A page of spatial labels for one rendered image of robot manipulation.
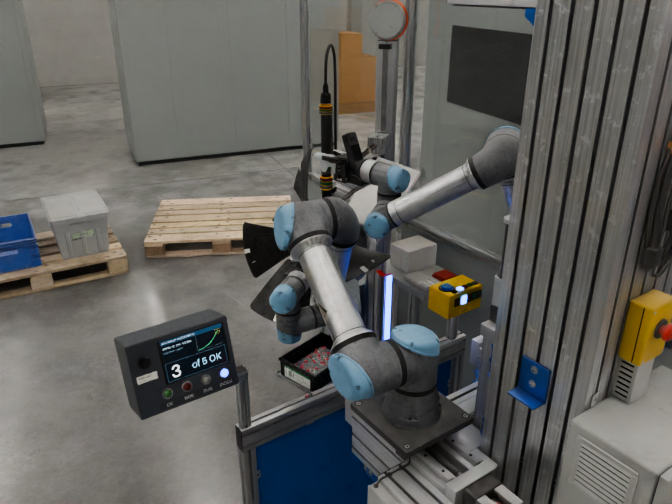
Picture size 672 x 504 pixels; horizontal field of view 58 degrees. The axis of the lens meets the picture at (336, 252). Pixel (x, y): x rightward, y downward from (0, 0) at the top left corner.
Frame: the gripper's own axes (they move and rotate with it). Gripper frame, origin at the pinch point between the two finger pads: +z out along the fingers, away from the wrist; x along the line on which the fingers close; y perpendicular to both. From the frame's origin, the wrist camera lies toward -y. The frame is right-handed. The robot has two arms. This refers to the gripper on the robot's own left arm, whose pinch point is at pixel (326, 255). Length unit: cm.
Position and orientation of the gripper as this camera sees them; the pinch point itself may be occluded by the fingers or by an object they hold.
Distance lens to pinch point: 205.5
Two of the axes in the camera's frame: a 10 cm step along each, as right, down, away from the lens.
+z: 3.2, -3.9, 8.7
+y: -9.4, -0.3, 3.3
